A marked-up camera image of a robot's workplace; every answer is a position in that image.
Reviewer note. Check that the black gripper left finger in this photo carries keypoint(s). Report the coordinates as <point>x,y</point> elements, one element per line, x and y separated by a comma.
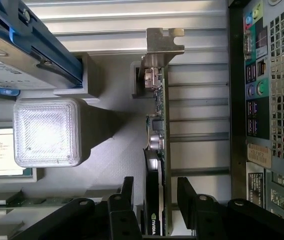
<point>124,217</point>

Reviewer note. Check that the green graphics card black shroud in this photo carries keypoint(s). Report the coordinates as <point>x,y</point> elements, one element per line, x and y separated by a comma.
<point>166,112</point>

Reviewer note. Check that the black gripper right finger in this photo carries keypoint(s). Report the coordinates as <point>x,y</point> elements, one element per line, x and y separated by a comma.
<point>202,217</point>

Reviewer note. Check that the hard disk in blue carrier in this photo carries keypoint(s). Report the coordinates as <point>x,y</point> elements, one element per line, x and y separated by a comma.
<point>7,62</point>

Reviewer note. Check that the green RAM stick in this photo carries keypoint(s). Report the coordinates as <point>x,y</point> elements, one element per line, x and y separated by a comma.
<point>32,202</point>

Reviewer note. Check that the black grey PC case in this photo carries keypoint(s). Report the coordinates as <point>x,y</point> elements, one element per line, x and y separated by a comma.
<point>237,100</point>

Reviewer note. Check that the grey plastic parts rack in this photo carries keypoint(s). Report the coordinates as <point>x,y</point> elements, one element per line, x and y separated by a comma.
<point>112,155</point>

